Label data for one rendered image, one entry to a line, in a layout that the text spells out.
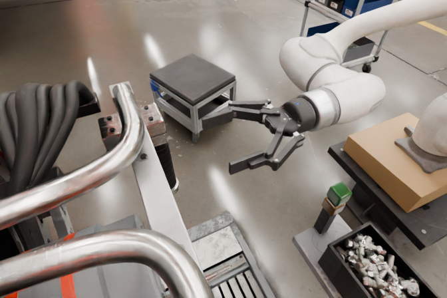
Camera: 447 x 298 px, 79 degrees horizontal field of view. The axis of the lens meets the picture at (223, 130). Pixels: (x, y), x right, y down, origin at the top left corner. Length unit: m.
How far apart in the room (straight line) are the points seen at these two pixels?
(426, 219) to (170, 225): 1.10
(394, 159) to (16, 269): 1.19
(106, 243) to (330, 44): 0.65
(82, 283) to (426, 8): 0.79
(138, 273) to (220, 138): 1.41
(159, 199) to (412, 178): 1.04
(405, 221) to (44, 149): 1.14
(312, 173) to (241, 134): 0.48
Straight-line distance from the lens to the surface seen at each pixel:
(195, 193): 1.46
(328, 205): 0.77
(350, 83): 0.66
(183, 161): 1.59
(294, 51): 0.75
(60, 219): 0.64
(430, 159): 1.27
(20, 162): 0.35
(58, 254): 0.26
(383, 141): 1.32
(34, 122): 0.35
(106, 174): 0.29
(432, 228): 1.26
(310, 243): 0.87
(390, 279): 0.77
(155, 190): 0.30
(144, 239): 0.24
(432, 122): 1.19
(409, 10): 0.78
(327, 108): 0.61
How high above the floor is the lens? 1.22
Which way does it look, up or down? 44 degrees down
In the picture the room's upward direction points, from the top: straight up
